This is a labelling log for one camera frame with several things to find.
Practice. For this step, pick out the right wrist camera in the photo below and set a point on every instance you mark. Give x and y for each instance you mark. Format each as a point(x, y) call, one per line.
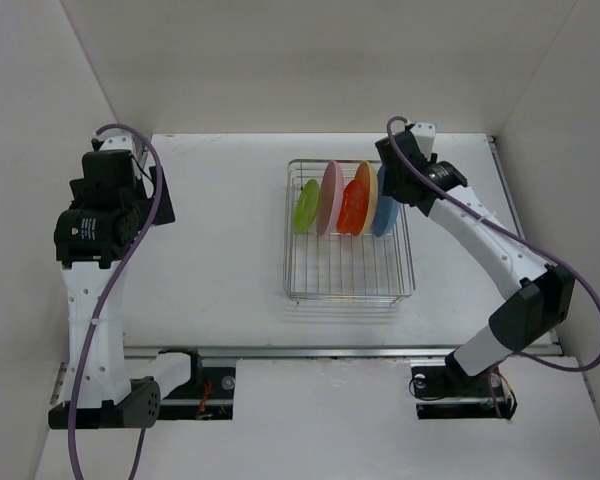
point(424, 134)

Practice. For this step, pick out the green plate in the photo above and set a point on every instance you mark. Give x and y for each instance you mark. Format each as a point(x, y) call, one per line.
point(307, 206)

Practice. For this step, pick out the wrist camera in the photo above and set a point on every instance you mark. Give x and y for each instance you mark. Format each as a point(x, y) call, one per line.
point(424, 134)
point(120, 140)

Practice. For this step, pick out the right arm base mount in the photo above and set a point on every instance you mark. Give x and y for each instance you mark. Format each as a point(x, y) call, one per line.
point(441, 395)

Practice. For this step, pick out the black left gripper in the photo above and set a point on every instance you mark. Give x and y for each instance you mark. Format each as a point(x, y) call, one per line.
point(149, 204)

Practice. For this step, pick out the blue plate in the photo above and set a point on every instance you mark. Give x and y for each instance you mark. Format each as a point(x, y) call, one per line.
point(387, 209)

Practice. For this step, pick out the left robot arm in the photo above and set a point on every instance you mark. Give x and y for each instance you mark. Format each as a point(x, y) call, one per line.
point(108, 210)

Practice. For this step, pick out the wire dish rack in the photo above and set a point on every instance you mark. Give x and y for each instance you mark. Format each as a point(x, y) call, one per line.
point(343, 268)

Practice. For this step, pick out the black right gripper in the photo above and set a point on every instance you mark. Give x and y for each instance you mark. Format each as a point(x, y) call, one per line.
point(387, 183)

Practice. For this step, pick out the beige plate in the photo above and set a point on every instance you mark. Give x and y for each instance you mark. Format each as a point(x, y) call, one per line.
point(367, 176)

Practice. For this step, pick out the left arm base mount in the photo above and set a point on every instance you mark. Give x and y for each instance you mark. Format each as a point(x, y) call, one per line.
point(191, 387)

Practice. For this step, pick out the orange translucent plate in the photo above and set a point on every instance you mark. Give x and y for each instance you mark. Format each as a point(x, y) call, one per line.
point(351, 208)

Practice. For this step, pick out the pink plate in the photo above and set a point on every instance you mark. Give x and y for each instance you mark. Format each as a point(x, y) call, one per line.
point(331, 196)

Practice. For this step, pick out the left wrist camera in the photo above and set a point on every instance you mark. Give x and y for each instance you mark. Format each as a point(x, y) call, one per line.
point(120, 140)

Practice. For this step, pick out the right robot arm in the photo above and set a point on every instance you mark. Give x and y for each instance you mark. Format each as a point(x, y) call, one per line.
point(536, 294)

